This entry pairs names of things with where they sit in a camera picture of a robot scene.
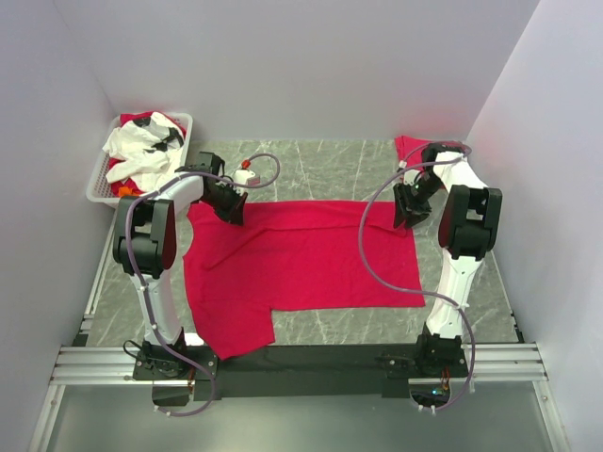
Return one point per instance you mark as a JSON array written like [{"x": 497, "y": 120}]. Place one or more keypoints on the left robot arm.
[{"x": 145, "y": 245}]

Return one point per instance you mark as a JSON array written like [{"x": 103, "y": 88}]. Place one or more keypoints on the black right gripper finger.
[
  {"x": 413, "y": 218},
  {"x": 399, "y": 217}
]

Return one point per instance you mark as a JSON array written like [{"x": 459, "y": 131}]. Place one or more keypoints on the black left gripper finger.
[
  {"x": 238, "y": 210},
  {"x": 225, "y": 216}
]

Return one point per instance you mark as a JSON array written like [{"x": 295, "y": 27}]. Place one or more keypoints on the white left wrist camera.
[{"x": 245, "y": 178}]

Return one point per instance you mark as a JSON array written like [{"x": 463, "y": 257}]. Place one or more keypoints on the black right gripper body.
[{"x": 415, "y": 195}]

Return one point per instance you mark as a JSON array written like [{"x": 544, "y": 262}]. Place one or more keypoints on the red t-shirt in basket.
[{"x": 136, "y": 118}]

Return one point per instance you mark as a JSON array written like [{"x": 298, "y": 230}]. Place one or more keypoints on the orange t-shirt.
[{"x": 124, "y": 191}]

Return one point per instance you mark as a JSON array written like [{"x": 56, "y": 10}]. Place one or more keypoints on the folded red t-shirt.
[{"x": 409, "y": 151}]

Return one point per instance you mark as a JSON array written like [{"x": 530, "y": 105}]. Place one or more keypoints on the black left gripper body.
[{"x": 227, "y": 195}]

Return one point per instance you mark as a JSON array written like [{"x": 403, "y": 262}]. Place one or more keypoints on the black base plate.
[{"x": 336, "y": 370}]

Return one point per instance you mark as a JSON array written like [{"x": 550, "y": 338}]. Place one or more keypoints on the red t-shirt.
[
  {"x": 293, "y": 256},
  {"x": 136, "y": 118},
  {"x": 409, "y": 151}
]

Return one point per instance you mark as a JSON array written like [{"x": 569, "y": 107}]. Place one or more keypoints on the aluminium rail frame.
[{"x": 93, "y": 404}]

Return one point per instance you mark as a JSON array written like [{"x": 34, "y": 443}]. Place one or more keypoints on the white and black t-shirt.
[{"x": 146, "y": 150}]

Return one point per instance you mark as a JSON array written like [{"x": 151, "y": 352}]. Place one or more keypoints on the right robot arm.
[{"x": 467, "y": 232}]

